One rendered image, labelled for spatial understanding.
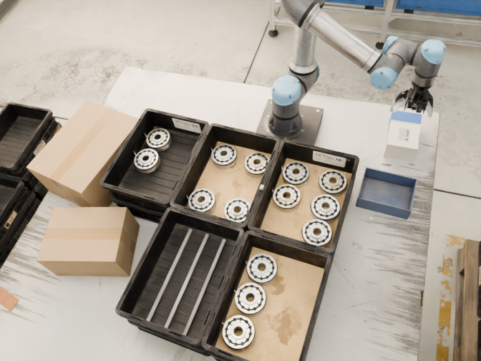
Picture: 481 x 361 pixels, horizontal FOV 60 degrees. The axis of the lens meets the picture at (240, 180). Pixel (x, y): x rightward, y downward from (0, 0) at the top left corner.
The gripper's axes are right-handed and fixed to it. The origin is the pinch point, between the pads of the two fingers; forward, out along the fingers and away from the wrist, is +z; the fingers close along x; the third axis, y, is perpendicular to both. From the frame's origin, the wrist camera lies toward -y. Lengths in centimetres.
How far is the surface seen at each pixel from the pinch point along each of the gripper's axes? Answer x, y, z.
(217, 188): -66, 49, 5
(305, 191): -33, 42, 5
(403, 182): 3.0, 22.8, 15.2
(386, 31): -13, -139, 75
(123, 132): -111, 36, -2
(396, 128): -3.1, 1.1, 9.3
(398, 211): 2.4, 37.4, 13.6
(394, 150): -2.5, 10.1, 12.7
